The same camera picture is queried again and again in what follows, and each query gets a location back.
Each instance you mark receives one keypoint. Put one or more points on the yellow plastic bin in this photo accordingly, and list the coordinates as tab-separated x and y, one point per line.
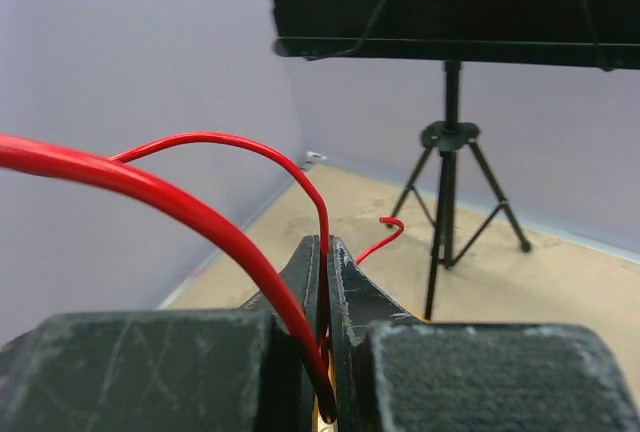
320	402

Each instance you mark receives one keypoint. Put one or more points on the black music stand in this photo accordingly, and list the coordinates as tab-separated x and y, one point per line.
602	34

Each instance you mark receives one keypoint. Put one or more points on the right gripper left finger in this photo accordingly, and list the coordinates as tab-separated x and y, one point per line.
234	369

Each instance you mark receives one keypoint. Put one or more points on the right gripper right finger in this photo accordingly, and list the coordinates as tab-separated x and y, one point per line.
395	372

